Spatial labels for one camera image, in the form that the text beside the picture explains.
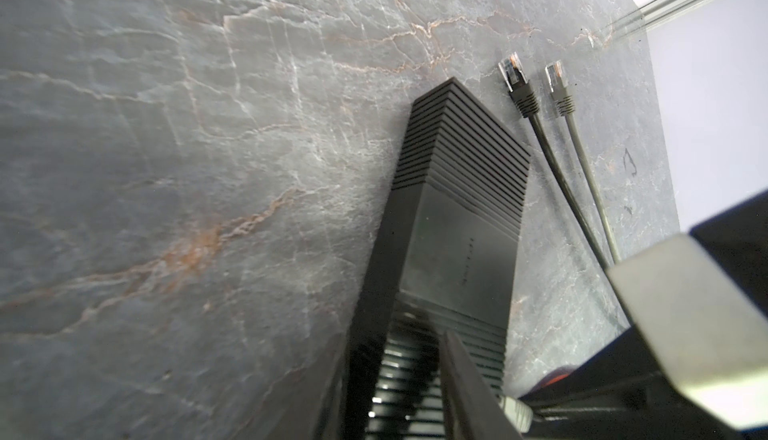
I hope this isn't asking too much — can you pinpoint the dark grey ethernet cable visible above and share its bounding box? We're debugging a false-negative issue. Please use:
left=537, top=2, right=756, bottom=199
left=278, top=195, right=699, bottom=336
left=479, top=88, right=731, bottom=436
left=497, top=50, right=613, bottom=273

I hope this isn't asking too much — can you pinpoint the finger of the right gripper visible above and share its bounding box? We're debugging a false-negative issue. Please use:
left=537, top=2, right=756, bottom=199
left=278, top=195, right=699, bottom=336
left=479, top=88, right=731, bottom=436
left=522, top=327, right=744, bottom=439

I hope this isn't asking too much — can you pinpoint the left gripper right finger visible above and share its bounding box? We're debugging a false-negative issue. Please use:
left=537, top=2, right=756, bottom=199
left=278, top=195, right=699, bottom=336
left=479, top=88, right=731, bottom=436
left=439, top=331, right=522, bottom=439

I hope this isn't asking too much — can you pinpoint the grey cable bundle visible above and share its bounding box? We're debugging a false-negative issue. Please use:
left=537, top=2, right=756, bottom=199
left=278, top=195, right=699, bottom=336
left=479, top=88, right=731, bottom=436
left=544, top=60, right=623, bottom=264

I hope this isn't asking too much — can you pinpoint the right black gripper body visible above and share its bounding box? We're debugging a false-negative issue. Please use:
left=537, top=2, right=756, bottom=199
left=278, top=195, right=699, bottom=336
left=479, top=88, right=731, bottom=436
left=689, top=191, right=767, bottom=316

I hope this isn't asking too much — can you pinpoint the red ethernet cable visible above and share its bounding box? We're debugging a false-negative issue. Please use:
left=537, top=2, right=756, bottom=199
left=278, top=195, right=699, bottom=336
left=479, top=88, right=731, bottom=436
left=530, top=366, right=577, bottom=390

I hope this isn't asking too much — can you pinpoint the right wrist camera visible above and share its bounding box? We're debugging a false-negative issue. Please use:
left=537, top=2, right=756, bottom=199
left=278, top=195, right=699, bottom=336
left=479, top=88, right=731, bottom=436
left=608, top=234, right=767, bottom=431

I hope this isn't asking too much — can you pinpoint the small black wire clip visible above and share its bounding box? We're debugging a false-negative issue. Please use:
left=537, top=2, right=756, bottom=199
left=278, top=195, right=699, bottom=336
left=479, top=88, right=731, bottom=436
left=622, top=149, right=638, bottom=178

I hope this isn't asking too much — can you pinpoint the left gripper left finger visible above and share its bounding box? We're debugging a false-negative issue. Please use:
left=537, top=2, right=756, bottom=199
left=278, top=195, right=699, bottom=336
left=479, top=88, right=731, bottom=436
left=251, top=335, right=347, bottom=439

